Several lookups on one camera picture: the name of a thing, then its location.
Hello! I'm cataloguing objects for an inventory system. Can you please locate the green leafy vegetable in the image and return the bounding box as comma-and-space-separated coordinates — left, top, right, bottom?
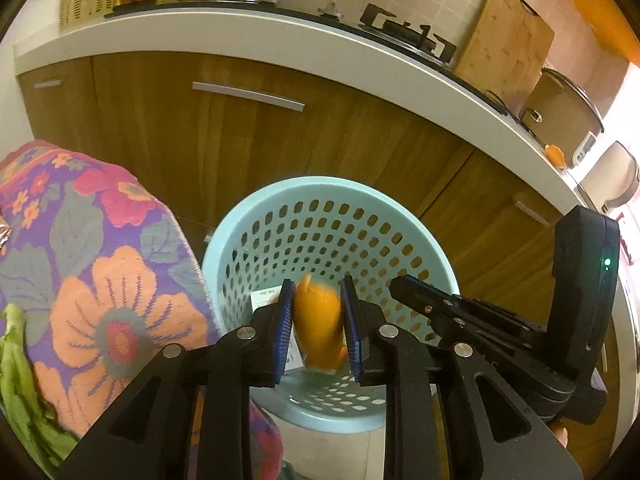
0, 304, 77, 479

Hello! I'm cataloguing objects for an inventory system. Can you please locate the beige perforated utensil holder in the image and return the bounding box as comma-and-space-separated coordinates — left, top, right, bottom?
59, 0, 121, 32

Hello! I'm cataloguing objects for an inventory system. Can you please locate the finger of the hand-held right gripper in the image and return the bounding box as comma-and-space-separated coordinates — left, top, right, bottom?
389, 277, 549, 357
403, 274, 547, 334

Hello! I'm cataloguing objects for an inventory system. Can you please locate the beige rice cooker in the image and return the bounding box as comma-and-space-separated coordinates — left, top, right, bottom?
519, 67, 606, 167

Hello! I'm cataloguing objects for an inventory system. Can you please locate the black power cable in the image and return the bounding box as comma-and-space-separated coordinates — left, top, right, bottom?
484, 89, 512, 112

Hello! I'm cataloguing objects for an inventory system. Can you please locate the light blue perforated basket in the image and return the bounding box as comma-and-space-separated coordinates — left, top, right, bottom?
202, 176, 461, 433

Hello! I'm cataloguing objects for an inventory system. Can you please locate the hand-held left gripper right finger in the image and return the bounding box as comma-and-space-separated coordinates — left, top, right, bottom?
340, 276, 583, 480

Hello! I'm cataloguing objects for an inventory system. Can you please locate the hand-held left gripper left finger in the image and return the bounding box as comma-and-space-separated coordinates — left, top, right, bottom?
57, 280, 296, 480

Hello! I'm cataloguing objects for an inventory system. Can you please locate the wooden kitchen cabinet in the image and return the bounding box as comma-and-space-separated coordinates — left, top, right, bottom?
17, 52, 626, 461

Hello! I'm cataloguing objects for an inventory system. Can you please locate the orange wall cabinet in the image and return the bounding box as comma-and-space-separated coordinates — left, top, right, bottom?
579, 0, 640, 69

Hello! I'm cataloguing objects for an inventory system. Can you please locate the black glass gas stove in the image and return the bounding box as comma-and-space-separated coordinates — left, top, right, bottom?
104, 0, 512, 112

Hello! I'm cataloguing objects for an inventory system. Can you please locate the orange and white carton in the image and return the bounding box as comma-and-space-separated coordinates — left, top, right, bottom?
250, 287, 307, 374

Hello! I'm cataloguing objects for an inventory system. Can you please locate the bamboo cutting board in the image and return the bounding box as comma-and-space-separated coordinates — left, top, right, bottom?
451, 0, 556, 104

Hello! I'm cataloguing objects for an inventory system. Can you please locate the orange fruit piece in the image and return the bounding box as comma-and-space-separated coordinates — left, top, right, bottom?
544, 143, 569, 169

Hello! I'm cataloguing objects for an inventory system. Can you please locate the white kitchen appliance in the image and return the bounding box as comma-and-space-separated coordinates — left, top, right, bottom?
576, 140, 640, 214

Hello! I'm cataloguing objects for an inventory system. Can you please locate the floral tablecloth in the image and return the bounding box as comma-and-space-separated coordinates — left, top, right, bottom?
0, 140, 282, 480

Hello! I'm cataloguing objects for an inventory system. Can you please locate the orange peel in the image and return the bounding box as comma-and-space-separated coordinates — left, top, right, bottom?
292, 274, 347, 375

